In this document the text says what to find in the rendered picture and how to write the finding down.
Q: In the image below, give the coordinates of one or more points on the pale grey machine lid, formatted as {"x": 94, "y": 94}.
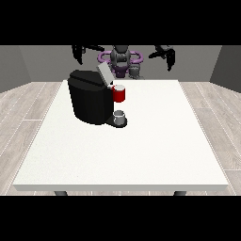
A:
{"x": 105, "y": 72}

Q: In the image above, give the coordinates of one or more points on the small grey cup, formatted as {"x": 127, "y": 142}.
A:
{"x": 119, "y": 119}

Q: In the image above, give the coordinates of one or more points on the grey robot trunk purple rings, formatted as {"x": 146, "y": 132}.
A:
{"x": 120, "y": 57}

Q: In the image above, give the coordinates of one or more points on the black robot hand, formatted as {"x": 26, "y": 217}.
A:
{"x": 170, "y": 58}
{"x": 77, "y": 52}

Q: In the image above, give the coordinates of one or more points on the red pod holder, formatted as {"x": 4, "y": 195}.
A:
{"x": 119, "y": 95}

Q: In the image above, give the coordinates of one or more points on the black coffee machine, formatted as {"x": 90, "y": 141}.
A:
{"x": 89, "y": 100}

